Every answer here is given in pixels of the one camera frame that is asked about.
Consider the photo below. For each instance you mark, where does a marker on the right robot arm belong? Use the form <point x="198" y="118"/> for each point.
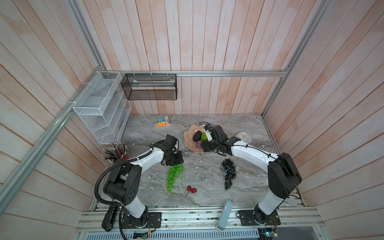
<point x="283" y="175"/>

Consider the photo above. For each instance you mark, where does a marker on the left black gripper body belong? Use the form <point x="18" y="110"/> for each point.
<point x="174" y="158"/>

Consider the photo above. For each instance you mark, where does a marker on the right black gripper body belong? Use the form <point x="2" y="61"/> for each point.
<point x="210" y="145"/>

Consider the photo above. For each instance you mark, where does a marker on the black wire mesh basket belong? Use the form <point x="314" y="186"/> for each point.
<point x="148" y="87"/>

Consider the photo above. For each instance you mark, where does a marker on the dark purple fake grape bunch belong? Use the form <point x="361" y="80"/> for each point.
<point x="229" y="169"/>

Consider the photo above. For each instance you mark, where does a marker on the pack of coloured highlighters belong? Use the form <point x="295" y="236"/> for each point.
<point x="162" y="122"/>

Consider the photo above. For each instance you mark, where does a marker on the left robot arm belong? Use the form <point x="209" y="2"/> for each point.
<point x="122" y="184"/>

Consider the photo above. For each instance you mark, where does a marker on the pink scalloped fruit bowl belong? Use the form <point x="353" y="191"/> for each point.
<point x="188" y="135"/>

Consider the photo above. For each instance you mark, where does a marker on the green bumpy fake fruit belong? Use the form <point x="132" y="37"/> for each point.
<point x="204" y="137"/>

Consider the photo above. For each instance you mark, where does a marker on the aluminium frame rail horizontal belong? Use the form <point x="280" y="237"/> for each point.
<point x="229" y="73"/>

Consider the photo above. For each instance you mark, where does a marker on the black fake avocado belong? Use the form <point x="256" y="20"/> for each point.
<point x="197" y="136"/>

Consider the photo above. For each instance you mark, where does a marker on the white wire mesh shelf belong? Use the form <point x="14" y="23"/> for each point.
<point x="103" y="108"/>

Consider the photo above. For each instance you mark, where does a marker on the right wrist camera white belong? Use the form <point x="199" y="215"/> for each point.
<point x="208" y="135"/>

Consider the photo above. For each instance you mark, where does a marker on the black handle device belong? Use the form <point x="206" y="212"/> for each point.
<point x="109" y="218"/>

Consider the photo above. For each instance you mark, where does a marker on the red fake cherries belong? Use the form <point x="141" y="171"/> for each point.
<point x="189" y="190"/>

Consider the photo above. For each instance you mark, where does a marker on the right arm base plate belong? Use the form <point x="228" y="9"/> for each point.
<point x="257" y="218"/>

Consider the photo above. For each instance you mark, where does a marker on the green fake grape bunch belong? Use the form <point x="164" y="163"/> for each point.
<point x="173" y="174"/>

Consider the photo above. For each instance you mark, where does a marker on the purple fake fig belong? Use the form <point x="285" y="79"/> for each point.
<point x="199" y="144"/>

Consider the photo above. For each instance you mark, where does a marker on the green circuit board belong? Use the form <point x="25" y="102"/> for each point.
<point x="141" y="235"/>

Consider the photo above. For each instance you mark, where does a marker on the grey tilted light bar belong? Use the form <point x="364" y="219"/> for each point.
<point x="224" y="217"/>

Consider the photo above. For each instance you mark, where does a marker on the bundle of pencils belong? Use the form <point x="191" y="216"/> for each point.
<point x="113" y="151"/>

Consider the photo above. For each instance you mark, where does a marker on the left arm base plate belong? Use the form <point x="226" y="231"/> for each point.
<point x="150" y="220"/>

